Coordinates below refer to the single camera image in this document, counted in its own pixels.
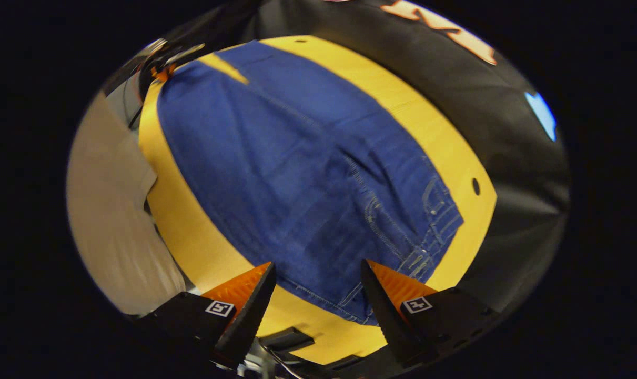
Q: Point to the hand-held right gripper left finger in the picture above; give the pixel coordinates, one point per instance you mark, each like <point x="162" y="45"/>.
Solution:
<point x="250" y="316"/>

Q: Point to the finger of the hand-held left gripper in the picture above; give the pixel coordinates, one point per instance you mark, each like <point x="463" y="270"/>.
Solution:
<point x="163" y="73"/>

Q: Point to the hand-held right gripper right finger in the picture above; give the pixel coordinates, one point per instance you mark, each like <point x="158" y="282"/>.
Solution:
<point x="384" y="310"/>

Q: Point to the blue jeans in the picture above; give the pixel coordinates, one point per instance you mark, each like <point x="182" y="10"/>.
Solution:
<point x="297" y="184"/>

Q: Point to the black backdrop cloth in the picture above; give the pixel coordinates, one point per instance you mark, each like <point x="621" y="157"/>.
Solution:
<point x="507" y="221"/>

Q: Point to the person's light clothing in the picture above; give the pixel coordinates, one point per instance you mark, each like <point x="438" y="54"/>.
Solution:
<point x="113" y="221"/>

